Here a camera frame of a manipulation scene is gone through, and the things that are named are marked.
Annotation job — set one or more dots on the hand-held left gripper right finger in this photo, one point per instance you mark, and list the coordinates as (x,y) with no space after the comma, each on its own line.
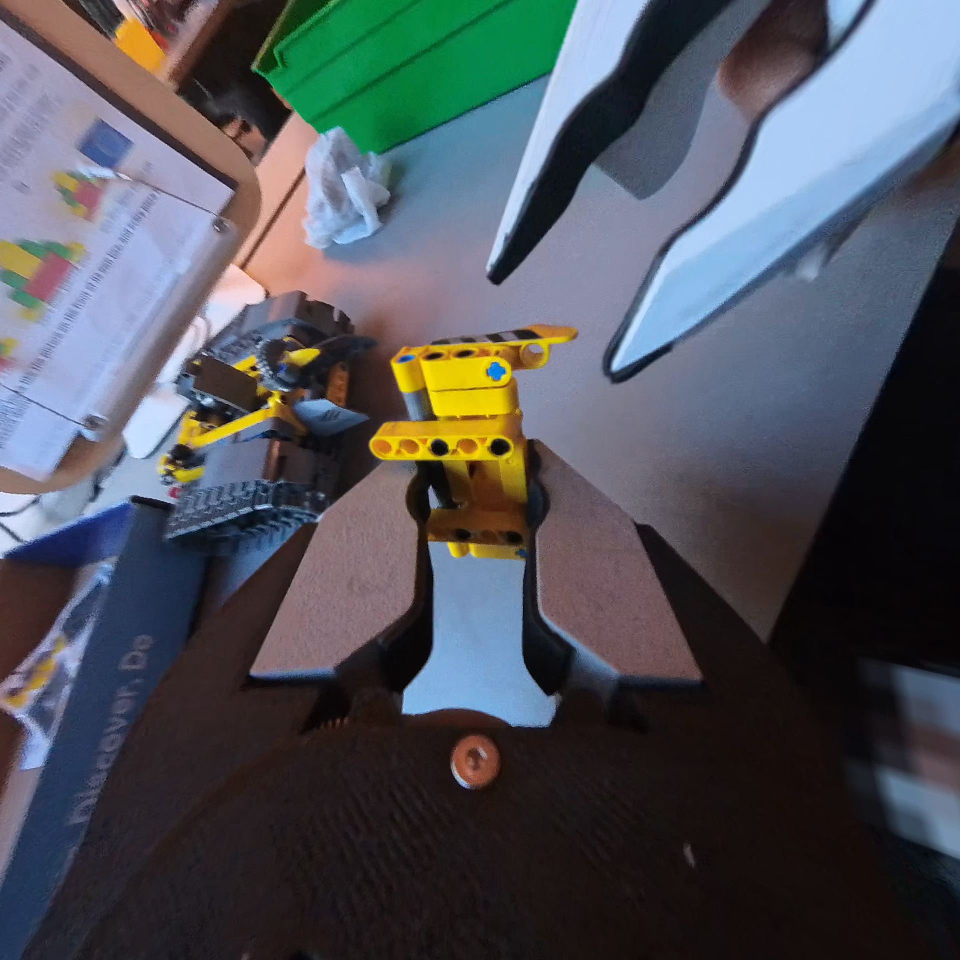
(600,592)

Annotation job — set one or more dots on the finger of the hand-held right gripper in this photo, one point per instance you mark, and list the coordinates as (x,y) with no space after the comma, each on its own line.
(825,165)
(555,97)

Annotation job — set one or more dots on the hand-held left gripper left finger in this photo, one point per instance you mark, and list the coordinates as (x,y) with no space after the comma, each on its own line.
(352,585)

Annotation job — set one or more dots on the yellow grey toy brick excavator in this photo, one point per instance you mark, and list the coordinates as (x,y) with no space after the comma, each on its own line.
(247,450)

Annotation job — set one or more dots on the yellow striped toy brick assembly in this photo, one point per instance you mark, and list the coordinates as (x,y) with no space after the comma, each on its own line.
(465,390)

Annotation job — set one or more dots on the person's right hand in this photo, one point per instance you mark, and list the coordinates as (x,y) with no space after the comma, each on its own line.
(772,60)

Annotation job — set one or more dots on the green plastic bin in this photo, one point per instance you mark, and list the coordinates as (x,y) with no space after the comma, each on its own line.
(390,67)

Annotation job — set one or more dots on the crumpled white plastic wrap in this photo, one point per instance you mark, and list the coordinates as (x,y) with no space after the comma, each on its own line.
(345,195)

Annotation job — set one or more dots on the brown cardboard box grey flap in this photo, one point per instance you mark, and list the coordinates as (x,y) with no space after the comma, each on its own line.
(112,720)

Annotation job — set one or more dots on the yellow black sticker leaflet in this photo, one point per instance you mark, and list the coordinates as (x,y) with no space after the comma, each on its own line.
(52,660)

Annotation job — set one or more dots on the printed instruction sheet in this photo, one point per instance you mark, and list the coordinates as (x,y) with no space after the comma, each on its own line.
(112,300)

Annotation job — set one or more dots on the instruction sheet on board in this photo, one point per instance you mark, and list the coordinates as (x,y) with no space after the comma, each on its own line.
(172,97)

